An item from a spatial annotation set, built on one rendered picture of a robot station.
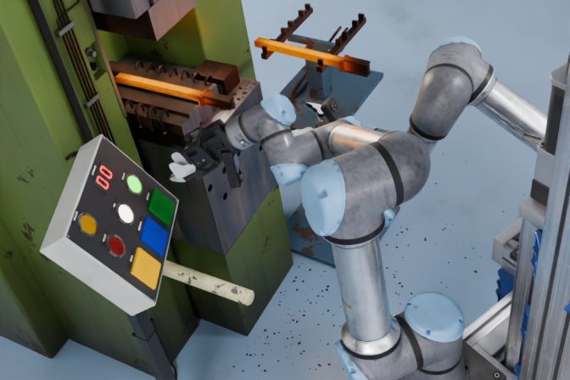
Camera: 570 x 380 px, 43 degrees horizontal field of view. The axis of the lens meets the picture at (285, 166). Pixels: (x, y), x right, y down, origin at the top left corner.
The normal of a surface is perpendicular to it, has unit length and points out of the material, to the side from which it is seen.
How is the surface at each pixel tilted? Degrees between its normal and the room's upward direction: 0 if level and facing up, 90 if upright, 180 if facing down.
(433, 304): 7
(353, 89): 0
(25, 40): 90
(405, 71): 0
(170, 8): 90
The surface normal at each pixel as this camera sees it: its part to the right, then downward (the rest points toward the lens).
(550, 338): -0.79, 0.48
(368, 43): -0.13, -0.74
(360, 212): 0.37, 0.47
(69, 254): -0.05, 0.68
